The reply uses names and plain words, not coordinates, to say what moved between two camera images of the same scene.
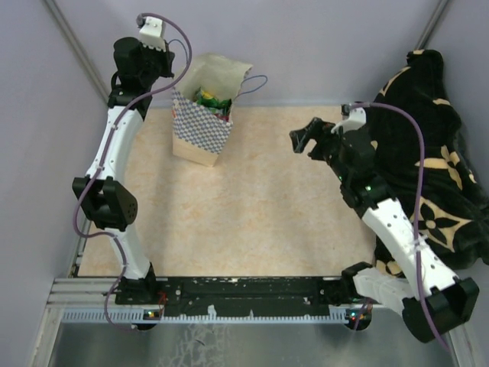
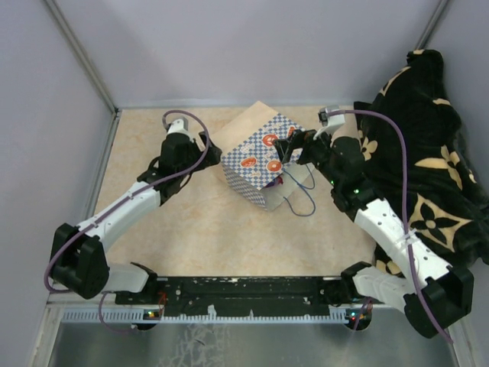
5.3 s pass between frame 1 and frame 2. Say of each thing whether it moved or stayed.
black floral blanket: stayed
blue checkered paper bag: moved
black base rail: stayed
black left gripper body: moved
